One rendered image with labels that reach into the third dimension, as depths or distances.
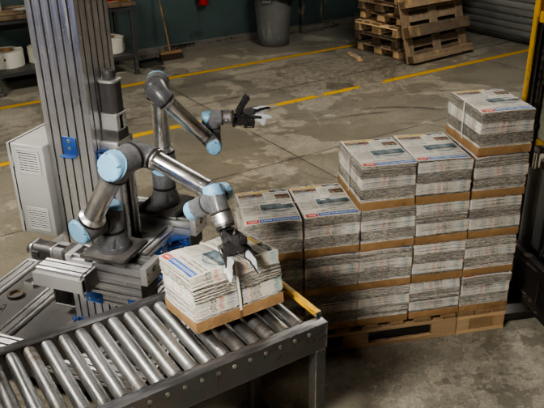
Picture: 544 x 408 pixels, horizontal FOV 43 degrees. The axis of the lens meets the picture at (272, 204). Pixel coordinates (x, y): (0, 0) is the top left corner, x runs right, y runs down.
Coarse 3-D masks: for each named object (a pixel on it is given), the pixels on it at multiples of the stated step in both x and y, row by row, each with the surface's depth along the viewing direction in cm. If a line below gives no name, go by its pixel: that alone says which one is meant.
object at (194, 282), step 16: (160, 256) 268; (176, 256) 265; (192, 256) 264; (208, 256) 263; (176, 272) 255; (192, 272) 250; (208, 272) 249; (176, 288) 261; (192, 288) 247; (208, 288) 251; (224, 288) 254; (176, 304) 265; (192, 304) 252; (208, 304) 253; (224, 304) 257; (192, 320) 255
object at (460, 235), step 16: (400, 240) 354; (416, 240) 356; (432, 240) 358; (448, 240) 360; (288, 256) 345; (304, 256) 347; (448, 272) 368; (320, 288) 356; (336, 288) 359; (352, 288) 361; (368, 288) 363; (368, 320) 372; (384, 320) 374; (400, 320) 376
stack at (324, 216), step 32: (256, 192) 365; (288, 192) 365; (320, 192) 364; (256, 224) 333; (288, 224) 337; (320, 224) 341; (352, 224) 345; (384, 224) 348; (416, 224) 352; (448, 224) 356; (320, 256) 350; (352, 256) 352; (384, 256) 356; (416, 256) 361; (448, 256) 364; (384, 288) 365; (416, 288) 369; (448, 288) 373; (352, 320) 370; (416, 320) 378; (448, 320) 383
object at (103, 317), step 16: (128, 304) 278; (144, 304) 278; (80, 320) 269; (96, 320) 269; (160, 320) 285; (32, 336) 260; (48, 336) 260; (112, 336) 274; (0, 352) 252; (16, 352) 254
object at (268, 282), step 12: (216, 240) 278; (252, 240) 273; (264, 252) 261; (276, 252) 263; (264, 264) 261; (276, 264) 264; (252, 276) 260; (264, 276) 263; (276, 276) 266; (252, 288) 262; (264, 288) 264; (276, 288) 267; (252, 300) 262
